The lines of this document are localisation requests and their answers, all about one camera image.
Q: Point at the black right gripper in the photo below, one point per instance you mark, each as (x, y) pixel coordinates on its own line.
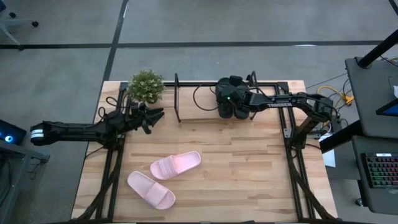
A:
(236, 96)

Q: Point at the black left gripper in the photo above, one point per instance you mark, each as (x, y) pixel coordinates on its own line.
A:
(136, 116)

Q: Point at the black rubber slide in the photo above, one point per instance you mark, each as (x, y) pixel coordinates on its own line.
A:
(224, 112)
(242, 114)

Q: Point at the wooden shelf with black frame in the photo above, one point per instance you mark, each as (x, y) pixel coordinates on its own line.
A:
(186, 105)

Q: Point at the pink rubber slide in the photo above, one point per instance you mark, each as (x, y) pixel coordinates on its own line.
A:
(150, 189)
(174, 165)

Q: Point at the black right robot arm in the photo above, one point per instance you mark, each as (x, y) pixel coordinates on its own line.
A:
(295, 101)

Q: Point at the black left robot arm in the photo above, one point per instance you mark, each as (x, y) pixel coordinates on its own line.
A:
(71, 129)

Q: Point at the potted green plant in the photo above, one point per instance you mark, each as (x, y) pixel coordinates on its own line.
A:
(146, 85)

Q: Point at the black diagonal beam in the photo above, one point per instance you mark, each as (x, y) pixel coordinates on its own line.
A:
(339, 137)

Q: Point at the white paper sheet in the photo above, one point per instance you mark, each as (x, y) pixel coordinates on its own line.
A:
(329, 158)

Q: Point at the dark grey desk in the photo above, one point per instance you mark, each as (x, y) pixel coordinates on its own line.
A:
(9, 186)
(360, 199)
(370, 93)

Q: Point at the computer with blue light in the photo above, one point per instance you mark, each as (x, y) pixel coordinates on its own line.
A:
(12, 133)

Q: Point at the black pole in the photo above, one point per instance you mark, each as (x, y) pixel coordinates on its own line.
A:
(377, 49)

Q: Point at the blue screen tablet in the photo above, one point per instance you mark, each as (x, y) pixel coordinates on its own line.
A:
(390, 109)

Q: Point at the grey office chair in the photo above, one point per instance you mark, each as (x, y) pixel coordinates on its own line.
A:
(18, 21)

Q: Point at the backlit black keyboard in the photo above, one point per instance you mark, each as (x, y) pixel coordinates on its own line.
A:
(382, 171)

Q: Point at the black metal rig frame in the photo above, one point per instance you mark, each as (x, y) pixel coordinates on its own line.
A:
(186, 84)

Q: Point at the grey corner bracket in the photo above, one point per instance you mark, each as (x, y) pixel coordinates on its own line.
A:
(287, 132)

